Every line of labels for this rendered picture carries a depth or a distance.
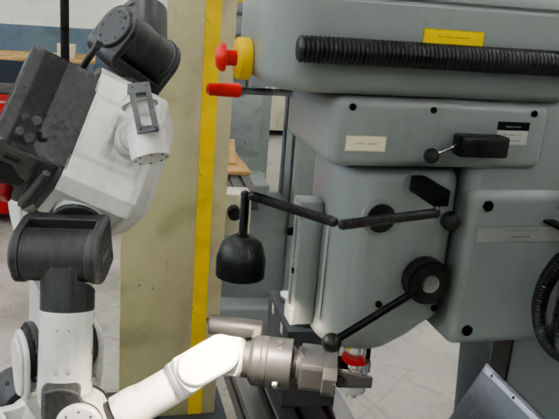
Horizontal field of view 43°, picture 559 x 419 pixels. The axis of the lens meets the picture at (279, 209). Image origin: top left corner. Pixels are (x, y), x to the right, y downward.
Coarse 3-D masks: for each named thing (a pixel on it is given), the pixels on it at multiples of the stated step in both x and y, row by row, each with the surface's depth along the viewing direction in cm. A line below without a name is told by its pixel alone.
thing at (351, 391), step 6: (342, 360) 123; (342, 366) 123; (348, 366) 121; (366, 366) 122; (360, 372) 121; (366, 372) 123; (342, 390) 123; (348, 390) 123; (354, 390) 122; (360, 390) 123
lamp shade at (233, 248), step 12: (228, 240) 102; (240, 240) 101; (252, 240) 102; (228, 252) 101; (240, 252) 100; (252, 252) 101; (264, 252) 103; (216, 264) 103; (228, 264) 100; (240, 264) 100; (252, 264) 100; (264, 264) 102; (216, 276) 103; (228, 276) 101; (240, 276) 100; (252, 276) 101; (264, 276) 103
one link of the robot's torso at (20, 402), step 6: (18, 402) 193; (24, 402) 193; (0, 408) 190; (6, 408) 191; (12, 408) 191; (18, 408) 191; (24, 408) 192; (0, 414) 188; (6, 414) 190; (12, 414) 191; (18, 414) 192
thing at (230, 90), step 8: (208, 88) 112; (216, 88) 112; (224, 88) 112; (232, 88) 113; (240, 88) 113; (248, 88) 114; (256, 88) 114; (264, 88) 115; (272, 88) 115; (232, 96) 114
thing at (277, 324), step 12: (288, 288) 170; (276, 300) 166; (276, 312) 163; (276, 324) 163; (288, 324) 155; (300, 324) 154; (276, 336) 163; (288, 336) 152; (300, 336) 152; (312, 336) 153; (288, 396) 156; (300, 396) 157; (312, 396) 158; (324, 396) 158
